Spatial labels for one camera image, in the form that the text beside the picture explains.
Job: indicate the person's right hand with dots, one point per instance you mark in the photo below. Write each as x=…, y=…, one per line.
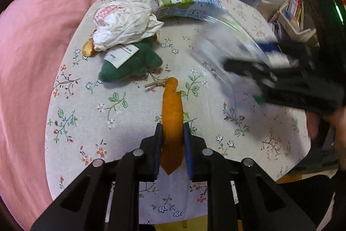
x=336, y=122

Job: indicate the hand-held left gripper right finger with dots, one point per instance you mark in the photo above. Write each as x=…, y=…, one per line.
x=188, y=149

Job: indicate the floral mattress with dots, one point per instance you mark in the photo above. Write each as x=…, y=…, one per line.
x=108, y=117

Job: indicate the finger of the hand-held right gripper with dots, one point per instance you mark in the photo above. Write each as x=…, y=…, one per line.
x=243, y=67
x=270, y=47

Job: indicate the green plush star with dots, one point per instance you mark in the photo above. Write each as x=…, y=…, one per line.
x=132, y=67

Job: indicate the crumpled white tissue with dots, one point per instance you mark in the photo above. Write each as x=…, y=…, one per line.
x=124, y=25

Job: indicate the white book cart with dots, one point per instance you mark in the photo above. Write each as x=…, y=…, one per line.
x=294, y=11

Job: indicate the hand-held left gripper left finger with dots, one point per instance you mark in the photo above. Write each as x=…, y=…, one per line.
x=158, y=149

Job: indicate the small orange peel piece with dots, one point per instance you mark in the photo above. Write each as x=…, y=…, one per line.
x=88, y=48
x=154, y=37

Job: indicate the clear plastic wrapper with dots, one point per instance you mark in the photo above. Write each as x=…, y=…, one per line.
x=216, y=38

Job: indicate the pink blanket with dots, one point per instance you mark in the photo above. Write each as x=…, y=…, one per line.
x=32, y=71

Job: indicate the small dry twig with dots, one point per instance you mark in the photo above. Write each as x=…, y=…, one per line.
x=155, y=83

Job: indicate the yellow-green trash bin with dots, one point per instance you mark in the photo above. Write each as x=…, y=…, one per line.
x=173, y=227

